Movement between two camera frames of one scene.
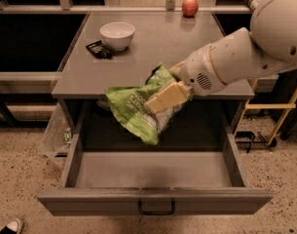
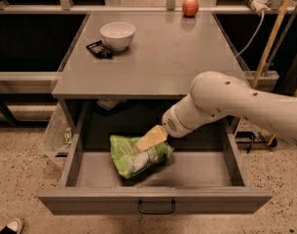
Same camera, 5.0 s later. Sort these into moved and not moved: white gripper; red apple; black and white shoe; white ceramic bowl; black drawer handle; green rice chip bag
Moved: green rice chip bag; white gripper
Not moved: black drawer handle; white ceramic bowl; black and white shoe; red apple
